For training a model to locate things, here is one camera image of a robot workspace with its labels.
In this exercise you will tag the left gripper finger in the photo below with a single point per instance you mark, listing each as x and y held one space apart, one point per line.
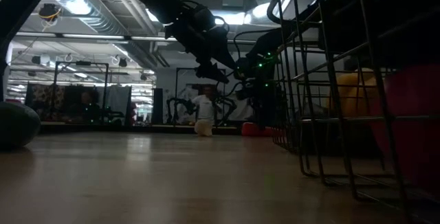
231 62
213 73

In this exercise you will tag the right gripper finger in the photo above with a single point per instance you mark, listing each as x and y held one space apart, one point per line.
271 114
258 114

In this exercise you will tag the yellow bell pepper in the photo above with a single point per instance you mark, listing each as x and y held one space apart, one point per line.
350 93

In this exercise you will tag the red tomato green calyx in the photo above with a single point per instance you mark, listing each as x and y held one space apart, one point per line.
412 141

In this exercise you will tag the background black robot arm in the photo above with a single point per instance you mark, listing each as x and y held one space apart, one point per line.
227 109
178 109

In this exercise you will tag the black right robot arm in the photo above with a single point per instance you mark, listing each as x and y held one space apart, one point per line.
302 14

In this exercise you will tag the ceiling light panel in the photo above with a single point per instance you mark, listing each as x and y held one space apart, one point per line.
233 18

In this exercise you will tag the person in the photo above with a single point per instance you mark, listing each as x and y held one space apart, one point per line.
205 109
86 100

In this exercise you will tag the white garlic bulb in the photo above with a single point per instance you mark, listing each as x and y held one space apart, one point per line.
203 128

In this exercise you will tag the black upright panel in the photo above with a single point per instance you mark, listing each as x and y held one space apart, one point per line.
158 103

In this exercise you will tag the black ceiling spotlight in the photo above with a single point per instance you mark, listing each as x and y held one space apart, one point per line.
143 77
36 59
122 62

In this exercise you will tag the grey hanging cloth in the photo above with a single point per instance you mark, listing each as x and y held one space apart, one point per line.
118 98

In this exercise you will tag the long horizontal tube light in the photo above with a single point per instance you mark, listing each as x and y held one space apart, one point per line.
93 36

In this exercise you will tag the black hanging panel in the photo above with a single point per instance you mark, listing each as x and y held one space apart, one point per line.
70 107

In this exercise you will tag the colourful patchwork quilt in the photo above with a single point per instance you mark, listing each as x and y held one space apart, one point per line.
44 95

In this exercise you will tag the dark green avocado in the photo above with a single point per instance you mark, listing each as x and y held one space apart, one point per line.
15 126

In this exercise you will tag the black metal rig frame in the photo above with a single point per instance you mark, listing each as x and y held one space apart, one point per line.
177 97
82 63

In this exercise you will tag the wide silver ventilation duct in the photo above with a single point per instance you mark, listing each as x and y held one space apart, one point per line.
96 14

